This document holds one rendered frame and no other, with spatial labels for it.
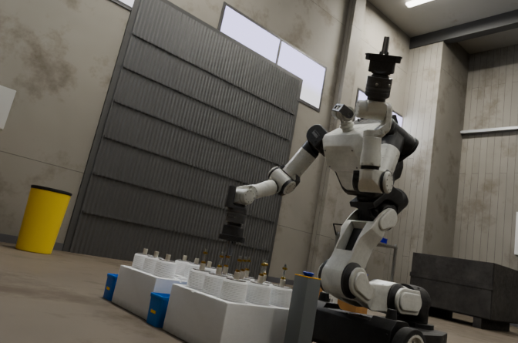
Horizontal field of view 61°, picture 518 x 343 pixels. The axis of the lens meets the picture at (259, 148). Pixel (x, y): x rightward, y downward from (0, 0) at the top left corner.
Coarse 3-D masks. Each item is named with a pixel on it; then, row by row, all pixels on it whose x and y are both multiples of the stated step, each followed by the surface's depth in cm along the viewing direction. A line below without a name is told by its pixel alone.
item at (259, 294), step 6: (252, 288) 166; (258, 288) 165; (264, 288) 166; (270, 288) 167; (252, 294) 165; (258, 294) 165; (264, 294) 165; (270, 294) 168; (246, 300) 166; (252, 300) 164; (258, 300) 164; (264, 300) 165
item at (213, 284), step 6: (210, 276) 168; (216, 276) 168; (204, 282) 170; (210, 282) 167; (216, 282) 167; (222, 282) 168; (204, 288) 168; (210, 288) 167; (216, 288) 167; (210, 294) 166; (216, 294) 166
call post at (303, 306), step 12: (300, 276) 161; (300, 288) 159; (312, 288) 159; (300, 300) 158; (312, 300) 159; (300, 312) 156; (312, 312) 158; (288, 324) 158; (300, 324) 154; (312, 324) 158; (288, 336) 157; (300, 336) 154
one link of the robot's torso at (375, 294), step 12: (360, 276) 176; (360, 288) 176; (372, 288) 183; (384, 288) 195; (396, 288) 198; (348, 300) 193; (360, 300) 178; (372, 300) 187; (384, 300) 195; (384, 312) 199
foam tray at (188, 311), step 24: (168, 312) 177; (192, 312) 165; (216, 312) 154; (240, 312) 154; (264, 312) 161; (288, 312) 168; (192, 336) 160; (216, 336) 150; (240, 336) 154; (264, 336) 160
